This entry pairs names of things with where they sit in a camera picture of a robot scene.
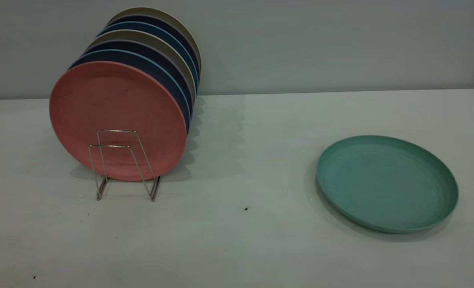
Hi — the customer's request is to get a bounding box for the green round plate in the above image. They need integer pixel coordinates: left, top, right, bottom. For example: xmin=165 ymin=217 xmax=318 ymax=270
xmin=316 ymin=135 xmax=459 ymax=234

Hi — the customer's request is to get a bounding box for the pink round plate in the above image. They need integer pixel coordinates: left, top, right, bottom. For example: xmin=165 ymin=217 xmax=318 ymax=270
xmin=49 ymin=61 xmax=187 ymax=182

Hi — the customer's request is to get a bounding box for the navy plate light-blue rim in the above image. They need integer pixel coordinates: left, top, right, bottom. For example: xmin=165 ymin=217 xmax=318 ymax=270
xmin=69 ymin=49 xmax=192 ymax=134

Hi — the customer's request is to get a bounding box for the navy plate purple rim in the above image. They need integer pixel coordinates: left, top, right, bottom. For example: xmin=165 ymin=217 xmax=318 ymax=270
xmin=83 ymin=39 xmax=194 ymax=106
xmin=108 ymin=14 xmax=201 ymax=77

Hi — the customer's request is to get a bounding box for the beige round plate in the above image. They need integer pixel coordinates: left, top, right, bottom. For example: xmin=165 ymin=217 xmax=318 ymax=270
xmin=86 ymin=29 xmax=198 ymax=96
xmin=107 ymin=6 xmax=202 ymax=69

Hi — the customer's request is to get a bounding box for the teal blue round plate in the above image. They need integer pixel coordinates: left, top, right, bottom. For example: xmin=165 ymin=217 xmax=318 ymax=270
xmin=98 ymin=21 xmax=200 ymax=91

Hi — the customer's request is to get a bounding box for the metal wire plate rack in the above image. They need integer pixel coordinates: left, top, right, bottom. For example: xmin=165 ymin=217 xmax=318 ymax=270
xmin=88 ymin=129 xmax=161 ymax=202

